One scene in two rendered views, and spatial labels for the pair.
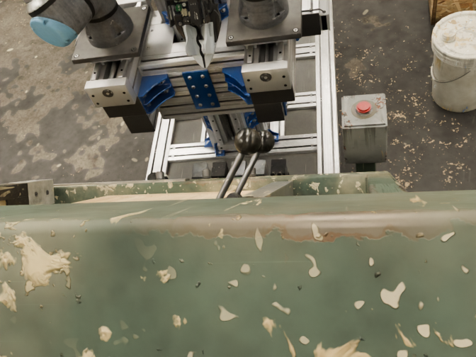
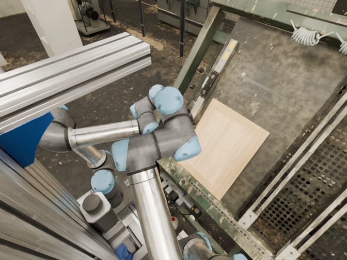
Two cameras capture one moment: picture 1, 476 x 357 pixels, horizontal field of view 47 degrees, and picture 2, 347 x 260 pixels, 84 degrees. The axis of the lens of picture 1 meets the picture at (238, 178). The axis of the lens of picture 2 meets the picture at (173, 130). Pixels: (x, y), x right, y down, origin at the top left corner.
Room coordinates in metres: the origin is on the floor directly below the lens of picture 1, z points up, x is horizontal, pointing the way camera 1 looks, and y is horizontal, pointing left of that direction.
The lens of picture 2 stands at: (1.60, 0.31, 2.21)
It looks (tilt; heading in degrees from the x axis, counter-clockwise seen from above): 49 degrees down; 206
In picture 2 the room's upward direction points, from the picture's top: straight up
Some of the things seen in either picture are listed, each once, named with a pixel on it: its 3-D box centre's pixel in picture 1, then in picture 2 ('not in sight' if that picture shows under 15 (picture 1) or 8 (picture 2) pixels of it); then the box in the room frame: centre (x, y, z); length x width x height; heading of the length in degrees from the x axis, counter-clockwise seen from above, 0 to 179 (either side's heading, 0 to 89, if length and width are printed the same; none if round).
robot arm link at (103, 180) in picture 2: not in sight; (104, 183); (1.32, -0.25, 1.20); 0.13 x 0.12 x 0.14; 44
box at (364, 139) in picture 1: (364, 129); not in sight; (0.93, -0.39, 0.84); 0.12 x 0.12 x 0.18; 68
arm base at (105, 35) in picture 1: (104, 19); not in sight; (1.50, 0.22, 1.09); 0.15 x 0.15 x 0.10
